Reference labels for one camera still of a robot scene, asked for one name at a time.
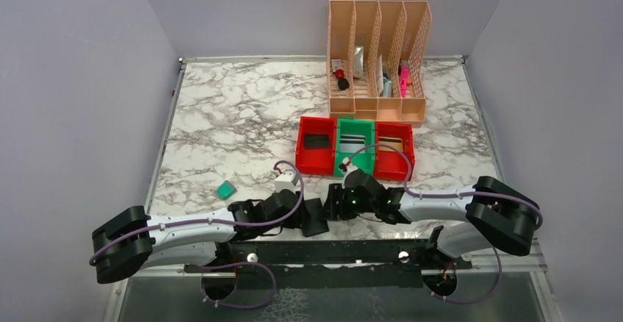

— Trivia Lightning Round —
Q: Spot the black leather card holder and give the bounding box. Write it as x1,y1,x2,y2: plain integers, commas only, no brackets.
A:
288,198,329,237

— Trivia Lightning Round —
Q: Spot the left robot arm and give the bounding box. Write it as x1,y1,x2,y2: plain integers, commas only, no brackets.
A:
89,190,303,284

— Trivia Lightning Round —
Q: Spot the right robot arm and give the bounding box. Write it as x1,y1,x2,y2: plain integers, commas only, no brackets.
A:
322,170,543,260

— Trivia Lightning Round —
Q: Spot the silver striped card in bin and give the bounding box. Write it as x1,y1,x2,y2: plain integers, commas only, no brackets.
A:
338,134,366,154

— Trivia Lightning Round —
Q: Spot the gold card in bin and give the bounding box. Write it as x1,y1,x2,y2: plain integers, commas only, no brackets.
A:
378,137,403,151

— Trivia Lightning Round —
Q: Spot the black card in bin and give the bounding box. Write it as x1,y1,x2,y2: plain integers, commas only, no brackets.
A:
303,134,331,150

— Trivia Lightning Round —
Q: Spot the right red plastic bin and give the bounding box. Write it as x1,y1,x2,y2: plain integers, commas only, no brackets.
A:
373,121,415,181

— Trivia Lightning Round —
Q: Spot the red plastic bin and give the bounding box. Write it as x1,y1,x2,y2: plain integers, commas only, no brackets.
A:
295,116,337,176
373,121,415,181

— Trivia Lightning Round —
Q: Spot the small green eraser block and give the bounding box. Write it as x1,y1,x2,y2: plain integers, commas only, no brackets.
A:
216,181,237,200

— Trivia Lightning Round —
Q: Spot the green plastic bin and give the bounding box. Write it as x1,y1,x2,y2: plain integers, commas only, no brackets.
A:
334,119,375,177

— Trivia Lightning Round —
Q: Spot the left red plastic bin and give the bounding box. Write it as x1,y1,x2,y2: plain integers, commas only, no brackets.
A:
295,116,337,176

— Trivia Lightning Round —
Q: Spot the black round cap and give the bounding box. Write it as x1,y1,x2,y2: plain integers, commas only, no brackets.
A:
337,78,350,90

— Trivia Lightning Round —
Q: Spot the light blue glue stick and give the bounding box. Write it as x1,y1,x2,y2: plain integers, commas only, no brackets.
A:
381,77,392,98

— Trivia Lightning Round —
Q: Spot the red round cap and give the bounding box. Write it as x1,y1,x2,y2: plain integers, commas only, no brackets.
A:
334,69,345,79

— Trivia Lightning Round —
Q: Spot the pink highlighter pen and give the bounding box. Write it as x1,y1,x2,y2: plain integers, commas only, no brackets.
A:
399,65,410,98

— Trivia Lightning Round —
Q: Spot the peach plastic file organizer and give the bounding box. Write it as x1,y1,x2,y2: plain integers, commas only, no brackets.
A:
326,0,432,127

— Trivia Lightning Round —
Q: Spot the grey white tube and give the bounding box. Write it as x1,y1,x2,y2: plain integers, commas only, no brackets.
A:
353,46,364,79

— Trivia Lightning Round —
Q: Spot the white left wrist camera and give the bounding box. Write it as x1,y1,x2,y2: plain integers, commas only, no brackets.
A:
273,170,299,193

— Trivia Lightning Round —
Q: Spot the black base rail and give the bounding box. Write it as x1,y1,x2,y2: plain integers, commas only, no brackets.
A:
184,239,472,290

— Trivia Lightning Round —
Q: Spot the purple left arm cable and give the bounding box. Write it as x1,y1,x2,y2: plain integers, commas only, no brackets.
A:
88,160,305,267

